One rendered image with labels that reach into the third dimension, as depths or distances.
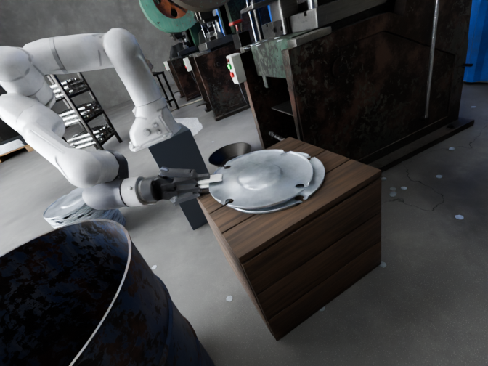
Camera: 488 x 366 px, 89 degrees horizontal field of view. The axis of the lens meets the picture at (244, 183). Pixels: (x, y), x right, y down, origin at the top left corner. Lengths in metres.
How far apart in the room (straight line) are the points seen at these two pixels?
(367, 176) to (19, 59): 0.99
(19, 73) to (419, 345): 1.27
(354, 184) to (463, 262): 0.45
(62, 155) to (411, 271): 1.01
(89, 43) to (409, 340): 1.26
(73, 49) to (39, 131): 0.33
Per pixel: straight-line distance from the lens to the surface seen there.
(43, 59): 1.07
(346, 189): 0.62
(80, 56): 1.05
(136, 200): 0.77
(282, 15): 1.18
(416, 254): 0.96
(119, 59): 0.97
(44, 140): 0.83
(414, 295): 0.87
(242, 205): 0.59
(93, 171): 0.73
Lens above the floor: 0.72
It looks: 31 degrees down
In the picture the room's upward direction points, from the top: 19 degrees counter-clockwise
